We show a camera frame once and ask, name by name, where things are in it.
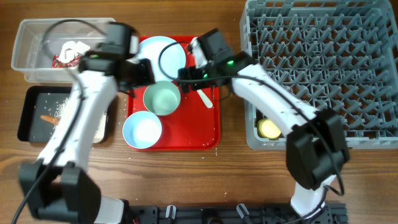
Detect orange carrot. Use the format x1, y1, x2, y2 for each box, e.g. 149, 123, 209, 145
40, 115, 60, 125

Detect white rice pile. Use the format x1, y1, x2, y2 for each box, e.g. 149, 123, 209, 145
54, 97, 107, 144

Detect black mounting rail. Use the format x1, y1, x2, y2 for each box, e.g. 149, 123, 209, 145
126, 203, 349, 224

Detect light blue bowl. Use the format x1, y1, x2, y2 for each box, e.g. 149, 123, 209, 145
123, 111, 162, 149

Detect yellow plastic cup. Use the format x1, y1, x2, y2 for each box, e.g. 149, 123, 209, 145
257, 119, 282, 139

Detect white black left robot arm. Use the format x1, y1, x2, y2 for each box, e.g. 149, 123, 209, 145
19, 22, 154, 223

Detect white plastic spoon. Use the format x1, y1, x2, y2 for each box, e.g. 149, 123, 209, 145
197, 90, 213, 109

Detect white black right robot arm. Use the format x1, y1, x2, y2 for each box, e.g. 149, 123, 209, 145
177, 29, 349, 220

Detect red snack wrapper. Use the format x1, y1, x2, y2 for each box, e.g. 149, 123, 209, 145
52, 55, 81, 68

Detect black food waste tray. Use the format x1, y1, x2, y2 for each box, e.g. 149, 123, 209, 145
17, 85, 111, 144

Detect red serving tray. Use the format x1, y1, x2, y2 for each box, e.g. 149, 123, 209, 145
127, 36, 221, 151

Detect clear plastic waste bin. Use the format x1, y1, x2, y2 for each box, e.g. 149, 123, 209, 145
11, 18, 104, 83

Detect grey dishwasher rack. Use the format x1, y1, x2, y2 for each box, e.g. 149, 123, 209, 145
239, 0, 397, 149

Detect green bowl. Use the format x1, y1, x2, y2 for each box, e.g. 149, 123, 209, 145
143, 81, 181, 116

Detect light blue plate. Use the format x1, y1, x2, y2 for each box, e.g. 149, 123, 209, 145
138, 36, 187, 82

